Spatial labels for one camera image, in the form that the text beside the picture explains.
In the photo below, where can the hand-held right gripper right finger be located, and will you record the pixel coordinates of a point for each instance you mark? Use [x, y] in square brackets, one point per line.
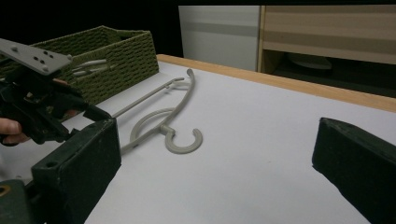
[361, 168]

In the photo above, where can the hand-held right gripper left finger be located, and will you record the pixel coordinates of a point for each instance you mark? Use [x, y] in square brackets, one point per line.
[81, 165]

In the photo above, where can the grey plastic hanger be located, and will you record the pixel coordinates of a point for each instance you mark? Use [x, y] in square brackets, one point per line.
[82, 73]
[183, 150]
[90, 63]

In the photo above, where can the green woven basket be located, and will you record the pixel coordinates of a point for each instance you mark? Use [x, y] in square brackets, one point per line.
[124, 62]

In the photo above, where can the black curtain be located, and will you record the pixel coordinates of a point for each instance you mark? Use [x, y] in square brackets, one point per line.
[77, 15]

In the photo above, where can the grey round chair base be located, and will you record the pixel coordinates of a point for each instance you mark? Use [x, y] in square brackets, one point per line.
[308, 61]

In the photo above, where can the white cabinet panel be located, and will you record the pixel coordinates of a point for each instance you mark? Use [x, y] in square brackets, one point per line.
[218, 37]

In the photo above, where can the light wooden desk cabinet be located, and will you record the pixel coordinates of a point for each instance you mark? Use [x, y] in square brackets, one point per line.
[327, 28]

